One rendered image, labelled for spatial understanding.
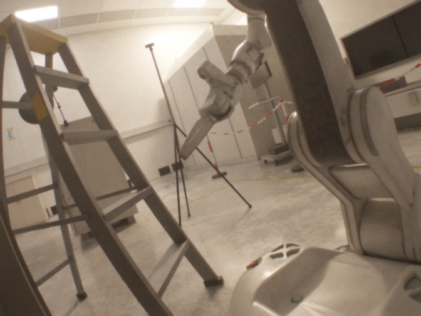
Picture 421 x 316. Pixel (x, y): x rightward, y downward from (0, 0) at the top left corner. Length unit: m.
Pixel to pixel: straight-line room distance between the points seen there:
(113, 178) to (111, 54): 5.64
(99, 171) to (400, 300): 3.17
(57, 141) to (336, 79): 0.83
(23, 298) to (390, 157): 0.61
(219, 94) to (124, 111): 7.14
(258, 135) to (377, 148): 4.87
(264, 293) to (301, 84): 0.48
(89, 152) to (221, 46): 3.56
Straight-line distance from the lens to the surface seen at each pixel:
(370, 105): 0.51
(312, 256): 0.74
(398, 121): 4.14
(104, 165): 3.31
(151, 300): 0.88
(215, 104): 0.60
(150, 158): 7.65
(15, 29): 1.23
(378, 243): 0.81
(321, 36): 0.54
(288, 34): 0.57
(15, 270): 0.27
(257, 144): 5.26
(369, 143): 0.50
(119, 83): 7.98
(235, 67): 0.70
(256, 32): 0.80
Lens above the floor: 0.73
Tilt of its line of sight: 2 degrees down
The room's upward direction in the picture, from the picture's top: 18 degrees counter-clockwise
